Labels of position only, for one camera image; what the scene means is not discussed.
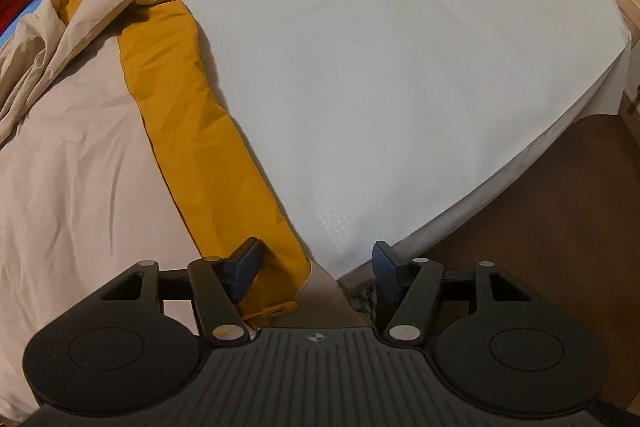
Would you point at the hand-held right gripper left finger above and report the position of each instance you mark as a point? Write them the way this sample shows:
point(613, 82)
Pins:
point(247, 264)

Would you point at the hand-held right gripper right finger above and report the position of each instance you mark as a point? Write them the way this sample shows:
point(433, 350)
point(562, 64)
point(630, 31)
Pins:
point(386, 264)

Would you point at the beige and mustard hooded jacket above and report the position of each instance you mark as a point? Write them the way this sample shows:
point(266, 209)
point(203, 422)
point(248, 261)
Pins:
point(75, 167)

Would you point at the pale cabinet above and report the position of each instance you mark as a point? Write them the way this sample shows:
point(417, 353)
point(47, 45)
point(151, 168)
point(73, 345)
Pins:
point(631, 97)

